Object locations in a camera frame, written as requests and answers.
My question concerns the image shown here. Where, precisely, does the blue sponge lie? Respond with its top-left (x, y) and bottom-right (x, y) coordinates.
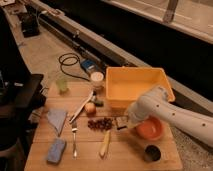
top-left (46, 138), bottom-right (66, 164)

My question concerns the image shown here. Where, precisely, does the small metal cup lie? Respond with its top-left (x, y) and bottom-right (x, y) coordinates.
top-left (144, 145), bottom-right (161, 162)

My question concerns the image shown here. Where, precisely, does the white handled knife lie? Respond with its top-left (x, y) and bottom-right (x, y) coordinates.
top-left (69, 91), bottom-right (93, 124)

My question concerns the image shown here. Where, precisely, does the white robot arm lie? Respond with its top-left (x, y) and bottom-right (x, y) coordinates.
top-left (125, 86), bottom-right (213, 147)

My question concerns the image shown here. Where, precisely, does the yellow plastic bin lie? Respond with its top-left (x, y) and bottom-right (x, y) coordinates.
top-left (105, 67), bottom-right (175, 108)

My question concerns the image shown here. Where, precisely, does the blue power device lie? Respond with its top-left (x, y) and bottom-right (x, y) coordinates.
top-left (80, 59), bottom-right (98, 75)

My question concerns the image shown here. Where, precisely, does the white cylindrical container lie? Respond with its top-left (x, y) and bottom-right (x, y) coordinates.
top-left (90, 72), bottom-right (104, 89)

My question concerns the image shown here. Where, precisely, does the black white board eraser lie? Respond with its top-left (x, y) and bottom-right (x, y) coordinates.
top-left (115, 116), bottom-right (128, 130)

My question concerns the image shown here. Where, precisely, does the silver fork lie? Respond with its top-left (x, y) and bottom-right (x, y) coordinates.
top-left (72, 121), bottom-right (78, 158)

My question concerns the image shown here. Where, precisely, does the green plastic cup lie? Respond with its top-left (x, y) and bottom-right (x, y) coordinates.
top-left (56, 78), bottom-right (68, 93)

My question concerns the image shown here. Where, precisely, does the red bowl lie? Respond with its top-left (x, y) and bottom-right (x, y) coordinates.
top-left (136, 116), bottom-right (164, 141)

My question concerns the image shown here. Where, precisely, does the black side stand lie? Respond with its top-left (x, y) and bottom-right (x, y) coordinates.
top-left (0, 74), bottom-right (46, 171)

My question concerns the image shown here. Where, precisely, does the black box on floor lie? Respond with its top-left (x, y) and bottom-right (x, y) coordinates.
top-left (21, 13), bottom-right (40, 38)

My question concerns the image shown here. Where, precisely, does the grey folded cloth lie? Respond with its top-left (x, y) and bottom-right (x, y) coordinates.
top-left (47, 108), bottom-right (67, 136)

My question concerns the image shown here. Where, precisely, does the small green object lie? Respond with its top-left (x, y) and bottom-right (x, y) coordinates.
top-left (91, 96), bottom-right (104, 107)

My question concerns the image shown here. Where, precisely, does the bunch of dark grapes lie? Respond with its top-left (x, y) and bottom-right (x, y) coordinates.
top-left (87, 118), bottom-right (113, 131)

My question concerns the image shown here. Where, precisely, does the yellow onion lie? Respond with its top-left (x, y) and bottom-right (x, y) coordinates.
top-left (84, 102), bottom-right (96, 115)

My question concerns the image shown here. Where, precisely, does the black cable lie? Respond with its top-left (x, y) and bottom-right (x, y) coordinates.
top-left (58, 52), bottom-right (91, 83)

